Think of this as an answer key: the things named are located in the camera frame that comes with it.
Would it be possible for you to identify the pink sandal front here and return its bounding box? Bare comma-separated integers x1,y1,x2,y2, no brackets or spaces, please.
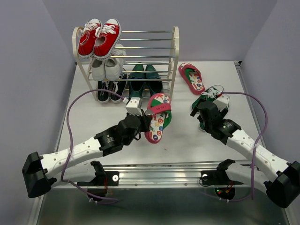
145,93,172,144

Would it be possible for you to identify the pink sandal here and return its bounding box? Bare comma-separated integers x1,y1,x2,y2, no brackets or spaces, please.
145,93,172,144
178,62,205,95

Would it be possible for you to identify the green loafer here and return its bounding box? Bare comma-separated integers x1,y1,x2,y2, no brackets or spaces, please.
128,64,145,98
145,64,163,96

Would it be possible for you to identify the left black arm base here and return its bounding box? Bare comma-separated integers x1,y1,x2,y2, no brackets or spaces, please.
76,161,120,187

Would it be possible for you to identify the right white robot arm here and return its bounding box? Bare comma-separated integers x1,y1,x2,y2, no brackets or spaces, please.
190,101,300,208

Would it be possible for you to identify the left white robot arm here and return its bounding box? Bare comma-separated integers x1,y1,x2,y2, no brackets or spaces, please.
22,114,151,198

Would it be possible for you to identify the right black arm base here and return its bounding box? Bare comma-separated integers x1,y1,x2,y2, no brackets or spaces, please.
199,159,243,187

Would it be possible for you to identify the cream shoe shelf with rods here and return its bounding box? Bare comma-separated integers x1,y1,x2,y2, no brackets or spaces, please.
72,26,180,98

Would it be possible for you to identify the green sneaker lower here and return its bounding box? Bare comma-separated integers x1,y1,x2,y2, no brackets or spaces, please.
198,97,230,132

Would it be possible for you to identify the green sneaker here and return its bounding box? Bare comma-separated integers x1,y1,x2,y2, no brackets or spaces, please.
191,85,224,110
198,97,230,132

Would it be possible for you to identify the green sneaker upper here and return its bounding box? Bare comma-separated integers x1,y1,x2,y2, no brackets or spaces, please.
191,85,224,110

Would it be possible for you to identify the pink sandal back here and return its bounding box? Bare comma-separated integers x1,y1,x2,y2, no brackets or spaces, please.
178,62,205,95

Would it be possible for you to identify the left black canvas sneaker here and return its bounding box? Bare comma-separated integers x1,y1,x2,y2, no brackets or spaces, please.
97,81,110,104

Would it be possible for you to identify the black canvas sneaker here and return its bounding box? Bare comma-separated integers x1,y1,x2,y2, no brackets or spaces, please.
110,71,127,103
97,81,110,104

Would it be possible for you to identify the right black canvas sneaker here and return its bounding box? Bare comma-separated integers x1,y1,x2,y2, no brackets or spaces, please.
110,71,127,103

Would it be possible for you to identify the right white sneaker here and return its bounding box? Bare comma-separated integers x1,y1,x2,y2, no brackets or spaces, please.
105,44,127,81

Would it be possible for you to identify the white sneaker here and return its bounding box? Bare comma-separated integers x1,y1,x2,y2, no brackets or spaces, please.
105,44,127,81
91,59,105,81

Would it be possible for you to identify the left white sneaker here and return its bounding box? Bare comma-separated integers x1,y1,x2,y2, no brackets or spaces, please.
91,59,105,81

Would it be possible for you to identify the right red canvas sneaker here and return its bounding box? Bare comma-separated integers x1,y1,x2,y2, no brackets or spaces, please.
94,19,121,60

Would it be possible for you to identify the red canvas sneaker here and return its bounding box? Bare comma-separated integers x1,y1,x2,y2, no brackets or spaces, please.
94,19,121,60
77,18,102,58

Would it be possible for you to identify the left red canvas sneaker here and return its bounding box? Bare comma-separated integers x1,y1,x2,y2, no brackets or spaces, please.
77,18,102,58

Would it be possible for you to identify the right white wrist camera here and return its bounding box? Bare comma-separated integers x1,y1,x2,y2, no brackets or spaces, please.
213,94,230,112

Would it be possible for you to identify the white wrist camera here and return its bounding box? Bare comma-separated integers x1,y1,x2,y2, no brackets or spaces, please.
213,94,230,112
126,97,142,116

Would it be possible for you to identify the aluminium rail frame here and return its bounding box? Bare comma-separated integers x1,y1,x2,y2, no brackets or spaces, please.
56,72,258,188

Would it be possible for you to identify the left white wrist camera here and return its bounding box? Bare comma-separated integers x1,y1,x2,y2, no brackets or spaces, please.
126,97,142,116

